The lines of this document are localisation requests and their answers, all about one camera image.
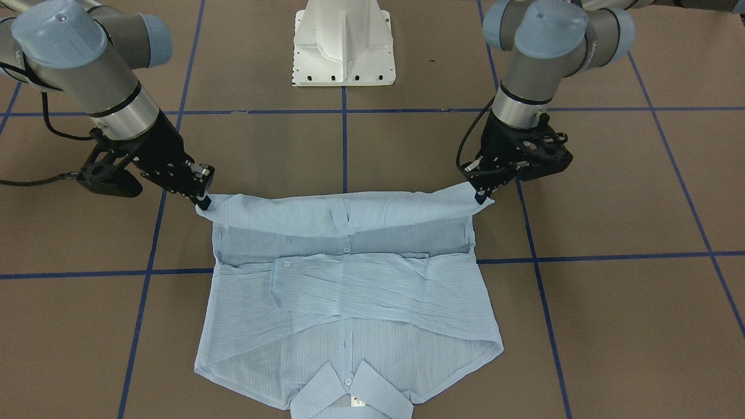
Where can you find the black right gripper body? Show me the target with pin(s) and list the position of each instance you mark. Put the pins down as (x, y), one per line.
(158, 152)

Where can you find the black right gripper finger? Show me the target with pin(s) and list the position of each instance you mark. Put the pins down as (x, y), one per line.
(202, 202)

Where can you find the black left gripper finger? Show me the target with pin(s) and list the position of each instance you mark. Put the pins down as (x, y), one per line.
(483, 196)

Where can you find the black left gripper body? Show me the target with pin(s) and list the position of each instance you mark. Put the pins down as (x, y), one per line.
(496, 143)

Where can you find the light blue striped shirt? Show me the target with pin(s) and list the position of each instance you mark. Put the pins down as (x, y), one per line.
(356, 305)

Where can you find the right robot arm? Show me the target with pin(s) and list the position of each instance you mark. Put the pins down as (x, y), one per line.
(90, 52)

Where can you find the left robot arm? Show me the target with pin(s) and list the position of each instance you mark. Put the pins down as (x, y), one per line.
(548, 42)

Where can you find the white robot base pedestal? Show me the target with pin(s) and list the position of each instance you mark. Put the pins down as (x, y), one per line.
(343, 44)

